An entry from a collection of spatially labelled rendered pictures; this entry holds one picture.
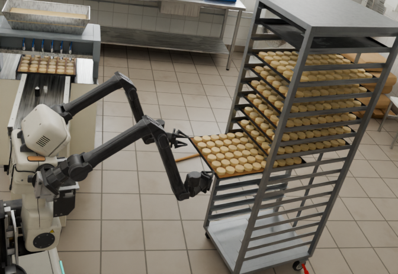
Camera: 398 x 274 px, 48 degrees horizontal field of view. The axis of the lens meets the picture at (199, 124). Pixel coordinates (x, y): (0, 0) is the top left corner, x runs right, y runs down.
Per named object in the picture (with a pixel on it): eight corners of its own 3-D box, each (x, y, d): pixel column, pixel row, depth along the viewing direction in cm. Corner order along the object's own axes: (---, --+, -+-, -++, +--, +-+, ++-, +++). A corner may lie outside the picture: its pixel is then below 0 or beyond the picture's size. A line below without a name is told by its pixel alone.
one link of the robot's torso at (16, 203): (5, 267, 224) (3, 231, 211) (0, 228, 245) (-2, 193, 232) (60, 255, 236) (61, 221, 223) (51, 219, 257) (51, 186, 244)
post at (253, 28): (204, 229, 322) (260, -6, 237) (202, 226, 325) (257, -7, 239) (208, 228, 324) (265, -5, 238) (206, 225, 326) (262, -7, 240)
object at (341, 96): (283, 103, 227) (285, 98, 225) (281, 101, 229) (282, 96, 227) (375, 96, 255) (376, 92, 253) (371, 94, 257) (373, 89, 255)
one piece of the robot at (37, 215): (2, 274, 211) (17, 168, 184) (-4, 219, 239) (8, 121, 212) (59, 267, 224) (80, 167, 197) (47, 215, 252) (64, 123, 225)
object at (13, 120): (39, 19, 422) (39, 12, 419) (42, 19, 423) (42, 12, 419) (7, 137, 257) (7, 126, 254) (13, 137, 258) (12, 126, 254)
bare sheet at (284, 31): (302, 52, 215) (303, 50, 214) (259, 23, 245) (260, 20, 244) (390, 51, 241) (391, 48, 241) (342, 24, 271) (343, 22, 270)
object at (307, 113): (279, 119, 231) (281, 113, 230) (276, 116, 233) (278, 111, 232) (369, 110, 259) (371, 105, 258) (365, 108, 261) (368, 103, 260)
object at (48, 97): (25, 173, 360) (21, 72, 315) (69, 173, 369) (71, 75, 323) (12, 237, 302) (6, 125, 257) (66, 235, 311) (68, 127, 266)
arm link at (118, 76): (121, 64, 230) (128, 74, 223) (132, 83, 240) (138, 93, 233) (44, 109, 225) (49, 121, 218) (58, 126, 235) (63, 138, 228)
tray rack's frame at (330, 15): (233, 288, 292) (314, 27, 202) (199, 233, 330) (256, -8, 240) (310, 266, 320) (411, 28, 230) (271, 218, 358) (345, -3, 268)
